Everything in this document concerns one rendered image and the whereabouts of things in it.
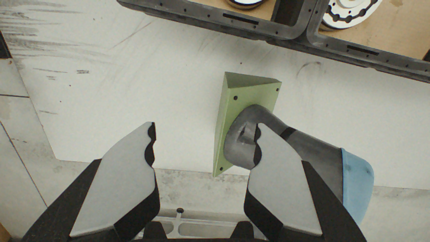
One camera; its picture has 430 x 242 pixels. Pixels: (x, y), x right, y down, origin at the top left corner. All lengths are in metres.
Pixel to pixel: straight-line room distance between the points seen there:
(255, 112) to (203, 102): 0.20
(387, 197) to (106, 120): 2.45
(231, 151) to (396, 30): 0.37
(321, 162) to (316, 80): 0.29
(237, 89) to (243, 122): 0.07
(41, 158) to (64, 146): 1.45
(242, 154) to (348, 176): 0.16
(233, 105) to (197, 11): 0.16
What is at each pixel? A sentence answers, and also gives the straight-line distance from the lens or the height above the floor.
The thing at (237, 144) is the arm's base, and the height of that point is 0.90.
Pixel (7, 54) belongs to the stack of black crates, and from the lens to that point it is 1.19.
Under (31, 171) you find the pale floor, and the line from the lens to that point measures 2.43.
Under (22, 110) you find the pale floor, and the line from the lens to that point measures 2.01.
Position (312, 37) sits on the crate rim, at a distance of 0.26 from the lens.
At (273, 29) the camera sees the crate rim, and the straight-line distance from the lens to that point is 0.24.
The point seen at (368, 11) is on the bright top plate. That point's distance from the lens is 0.38.
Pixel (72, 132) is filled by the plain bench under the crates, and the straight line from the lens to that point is 0.73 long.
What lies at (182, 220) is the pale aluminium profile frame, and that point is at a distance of 1.95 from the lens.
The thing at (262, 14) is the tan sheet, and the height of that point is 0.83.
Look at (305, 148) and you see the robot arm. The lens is 0.31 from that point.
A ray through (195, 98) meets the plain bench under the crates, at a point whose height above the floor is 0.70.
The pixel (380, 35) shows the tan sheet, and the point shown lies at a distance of 0.44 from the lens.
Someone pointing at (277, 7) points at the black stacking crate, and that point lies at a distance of 0.36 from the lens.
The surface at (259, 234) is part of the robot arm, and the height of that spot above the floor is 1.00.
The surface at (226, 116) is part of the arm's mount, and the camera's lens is 0.30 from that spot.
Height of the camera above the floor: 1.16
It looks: 64 degrees down
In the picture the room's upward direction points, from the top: 177 degrees counter-clockwise
